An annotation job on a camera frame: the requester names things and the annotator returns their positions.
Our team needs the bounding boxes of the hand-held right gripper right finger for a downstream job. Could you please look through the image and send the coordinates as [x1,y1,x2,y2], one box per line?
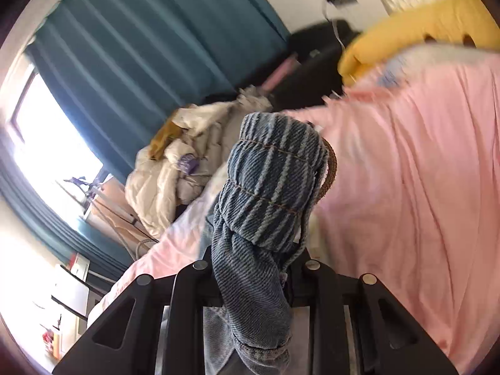
[285,258,459,375]

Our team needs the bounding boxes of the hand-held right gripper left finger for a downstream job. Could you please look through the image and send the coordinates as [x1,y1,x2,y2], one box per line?
[52,260,219,375]

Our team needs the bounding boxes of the blue denim jeans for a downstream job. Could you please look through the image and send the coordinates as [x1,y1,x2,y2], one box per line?
[201,111,333,375]

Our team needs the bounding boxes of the brown woven belt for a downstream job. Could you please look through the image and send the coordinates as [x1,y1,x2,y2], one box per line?
[312,137,338,208]

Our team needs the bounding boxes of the white duvet pile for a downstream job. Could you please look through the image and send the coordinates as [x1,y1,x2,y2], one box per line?
[125,86,274,239]

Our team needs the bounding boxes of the purple white sock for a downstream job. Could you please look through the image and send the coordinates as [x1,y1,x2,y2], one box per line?
[177,152,200,174]

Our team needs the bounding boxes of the white chair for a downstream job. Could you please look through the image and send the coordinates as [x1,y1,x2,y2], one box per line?
[51,266,92,321]

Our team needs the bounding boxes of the pastel pink blue bed blanket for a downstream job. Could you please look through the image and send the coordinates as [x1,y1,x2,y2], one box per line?
[88,47,500,375]

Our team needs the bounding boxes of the white vanity desk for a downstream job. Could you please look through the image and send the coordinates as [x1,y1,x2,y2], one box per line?
[39,250,102,360]

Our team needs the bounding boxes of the mustard garment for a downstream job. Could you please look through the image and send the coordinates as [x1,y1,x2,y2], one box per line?
[150,119,184,161]

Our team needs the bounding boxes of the garment steamer stand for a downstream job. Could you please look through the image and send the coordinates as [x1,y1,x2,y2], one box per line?
[64,172,157,258]

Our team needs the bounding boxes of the cosmetics clutter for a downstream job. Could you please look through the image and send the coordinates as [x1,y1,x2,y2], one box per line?
[39,320,65,360]

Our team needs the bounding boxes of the window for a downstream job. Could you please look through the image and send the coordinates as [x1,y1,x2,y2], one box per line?
[8,62,106,212]

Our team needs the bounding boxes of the pink cloth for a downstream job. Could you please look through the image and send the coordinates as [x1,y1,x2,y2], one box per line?
[262,57,301,90]

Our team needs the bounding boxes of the black armchair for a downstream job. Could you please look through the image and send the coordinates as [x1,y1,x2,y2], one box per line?
[203,19,360,112]

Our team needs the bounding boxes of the wide teal curtain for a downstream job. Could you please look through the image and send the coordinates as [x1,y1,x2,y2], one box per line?
[25,0,292,176]

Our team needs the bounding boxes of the yellow plush toy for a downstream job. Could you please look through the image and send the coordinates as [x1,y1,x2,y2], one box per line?
[337,0,493,87]

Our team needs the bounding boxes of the white charging cable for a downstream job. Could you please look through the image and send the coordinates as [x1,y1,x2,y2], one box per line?
[322,4,346,53]

